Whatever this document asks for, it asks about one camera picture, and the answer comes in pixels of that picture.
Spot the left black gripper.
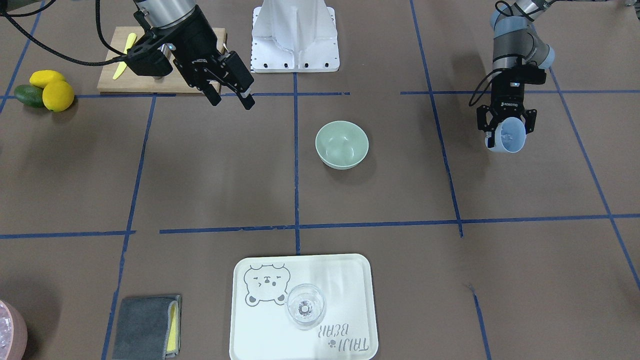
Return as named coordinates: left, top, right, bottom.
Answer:
left=476, top=64, right=547, bottom=150

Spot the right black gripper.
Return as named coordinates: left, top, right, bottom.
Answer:
left=124, top=6, right=256, bottom=111

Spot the light blue cup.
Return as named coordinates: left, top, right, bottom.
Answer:
left=489, top=117, right=527, bottom=154

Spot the green bowl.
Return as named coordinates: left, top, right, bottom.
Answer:
left=315, top=120, right=370, bottom=170

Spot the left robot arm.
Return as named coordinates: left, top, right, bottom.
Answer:
left=477, top=0, right=555, bottom=154

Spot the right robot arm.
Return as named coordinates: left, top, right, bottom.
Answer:
left=1, top=0, right=255, bottom=110

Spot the pink bowl with ice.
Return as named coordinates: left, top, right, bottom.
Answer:
left=0, top=300, right=28, bottom=360

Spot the wooden cutting board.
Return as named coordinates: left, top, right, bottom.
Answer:
left=97, top=25, right=227, bottom=94

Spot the yellow plastic knife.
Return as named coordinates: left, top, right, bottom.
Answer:
left=112, top=32, right=138, bottom=80

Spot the yellow lemon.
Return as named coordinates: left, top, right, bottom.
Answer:
left=42, top=80, right=75, bottom=113

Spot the green avocado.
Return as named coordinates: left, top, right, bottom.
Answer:
left=13, top=84, right=45, bottom=109

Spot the clear wine glass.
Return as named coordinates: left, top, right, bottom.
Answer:
left=285, top=284, right=327, bottom=331

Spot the white bear tray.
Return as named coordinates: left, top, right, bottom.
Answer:
left=229, top=253, right=378, bottom=360

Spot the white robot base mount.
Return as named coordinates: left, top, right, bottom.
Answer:
left=250, top=0, right=341, bottom=73

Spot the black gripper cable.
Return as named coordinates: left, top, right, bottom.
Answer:
left=0, top=0, right=132, bottom=68

